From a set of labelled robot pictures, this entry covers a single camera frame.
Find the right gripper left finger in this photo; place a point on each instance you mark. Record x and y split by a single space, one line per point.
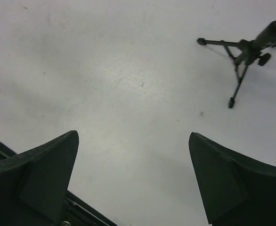
34 179

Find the tripod shock mount stand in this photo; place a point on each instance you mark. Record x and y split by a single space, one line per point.
244 53

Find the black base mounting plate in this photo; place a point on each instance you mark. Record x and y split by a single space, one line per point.
86 209

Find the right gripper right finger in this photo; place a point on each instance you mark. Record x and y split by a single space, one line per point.
236 190

